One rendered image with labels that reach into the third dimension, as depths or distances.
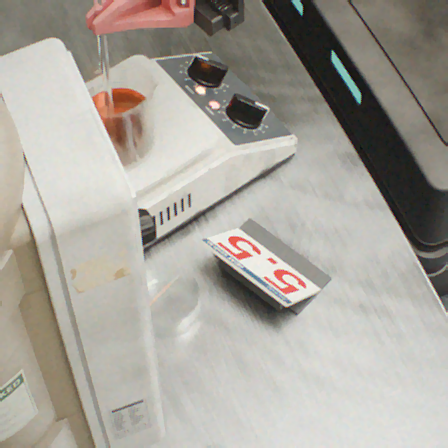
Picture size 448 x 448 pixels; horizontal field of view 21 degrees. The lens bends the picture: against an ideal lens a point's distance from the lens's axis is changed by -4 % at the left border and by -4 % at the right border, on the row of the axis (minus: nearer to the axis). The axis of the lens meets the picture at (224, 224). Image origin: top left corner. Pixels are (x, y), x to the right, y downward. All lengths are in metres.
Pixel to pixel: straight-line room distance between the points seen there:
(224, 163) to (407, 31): 0.74
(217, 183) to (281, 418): 0.21
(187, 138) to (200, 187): 0.05
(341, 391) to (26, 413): 0.57
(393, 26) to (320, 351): 0.80
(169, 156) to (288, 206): 0.13
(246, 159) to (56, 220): 0.69
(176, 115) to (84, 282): 0.63
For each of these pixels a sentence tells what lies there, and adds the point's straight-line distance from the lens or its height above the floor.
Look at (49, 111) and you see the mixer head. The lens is 0.41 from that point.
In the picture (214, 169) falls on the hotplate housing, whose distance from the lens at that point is 1.04.
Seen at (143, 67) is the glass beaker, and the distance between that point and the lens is 0.98.
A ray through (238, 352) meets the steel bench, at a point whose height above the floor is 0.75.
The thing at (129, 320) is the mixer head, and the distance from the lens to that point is 0.45.
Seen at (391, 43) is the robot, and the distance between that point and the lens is 1.72.
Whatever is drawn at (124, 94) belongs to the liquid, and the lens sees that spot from 1.01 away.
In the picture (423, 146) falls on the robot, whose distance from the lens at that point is 1.63.
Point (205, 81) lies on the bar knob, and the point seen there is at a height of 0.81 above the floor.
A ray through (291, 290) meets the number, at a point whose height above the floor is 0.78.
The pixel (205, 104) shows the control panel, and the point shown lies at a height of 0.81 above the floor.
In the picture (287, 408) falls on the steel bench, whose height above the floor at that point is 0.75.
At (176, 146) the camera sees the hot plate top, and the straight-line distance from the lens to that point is 1.02.
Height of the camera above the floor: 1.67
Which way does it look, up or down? 58 degrees down
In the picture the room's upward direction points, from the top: 1 degrees counter-clockwise
